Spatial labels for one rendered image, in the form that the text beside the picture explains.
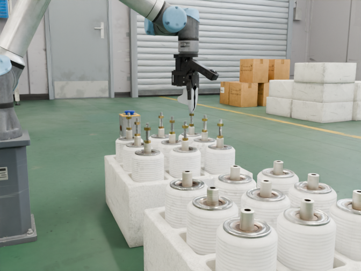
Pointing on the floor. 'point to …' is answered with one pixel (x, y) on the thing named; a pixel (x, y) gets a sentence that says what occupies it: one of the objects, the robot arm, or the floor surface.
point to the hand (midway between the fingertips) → (193, 108)
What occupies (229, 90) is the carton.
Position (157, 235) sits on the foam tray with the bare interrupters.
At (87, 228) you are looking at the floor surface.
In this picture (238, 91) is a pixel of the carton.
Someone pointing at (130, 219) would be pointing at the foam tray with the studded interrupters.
